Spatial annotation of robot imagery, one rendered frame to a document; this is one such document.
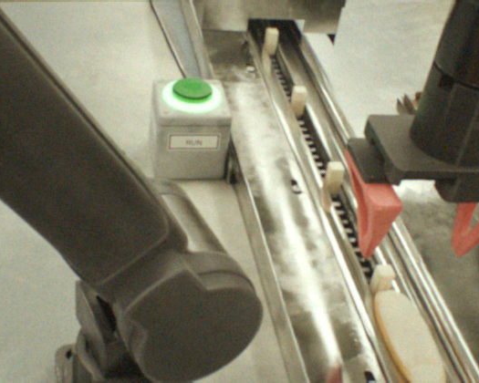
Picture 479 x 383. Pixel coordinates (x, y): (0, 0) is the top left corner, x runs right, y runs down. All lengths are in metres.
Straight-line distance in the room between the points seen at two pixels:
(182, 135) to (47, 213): 0.37
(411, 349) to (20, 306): 0.30
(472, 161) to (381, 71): 0.52
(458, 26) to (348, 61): 0.56
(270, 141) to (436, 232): 0.18
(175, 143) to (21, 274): 0.19
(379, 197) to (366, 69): 0.53
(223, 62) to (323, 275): 0.35
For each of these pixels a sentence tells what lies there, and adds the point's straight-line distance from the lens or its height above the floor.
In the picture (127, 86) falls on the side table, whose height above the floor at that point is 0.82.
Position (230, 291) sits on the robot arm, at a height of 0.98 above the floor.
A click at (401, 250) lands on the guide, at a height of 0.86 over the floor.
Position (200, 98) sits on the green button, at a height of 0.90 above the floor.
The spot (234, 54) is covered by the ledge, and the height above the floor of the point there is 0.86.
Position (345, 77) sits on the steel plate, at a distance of 0.97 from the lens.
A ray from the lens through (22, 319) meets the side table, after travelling 0.61.
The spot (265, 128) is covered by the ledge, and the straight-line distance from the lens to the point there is 0.76.
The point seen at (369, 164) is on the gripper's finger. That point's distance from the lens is 0.51.
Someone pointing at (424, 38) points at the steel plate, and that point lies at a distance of 1.13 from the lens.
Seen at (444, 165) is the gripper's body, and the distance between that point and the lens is 0.49.
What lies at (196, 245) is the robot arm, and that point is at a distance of 0.42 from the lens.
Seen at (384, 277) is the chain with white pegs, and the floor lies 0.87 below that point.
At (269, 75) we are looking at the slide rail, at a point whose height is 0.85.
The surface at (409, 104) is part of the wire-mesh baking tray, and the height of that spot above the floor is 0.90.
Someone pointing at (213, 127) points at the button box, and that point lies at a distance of 0.71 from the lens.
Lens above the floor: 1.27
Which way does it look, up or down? 37 degrees down
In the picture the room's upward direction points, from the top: 9 degrees clockwise
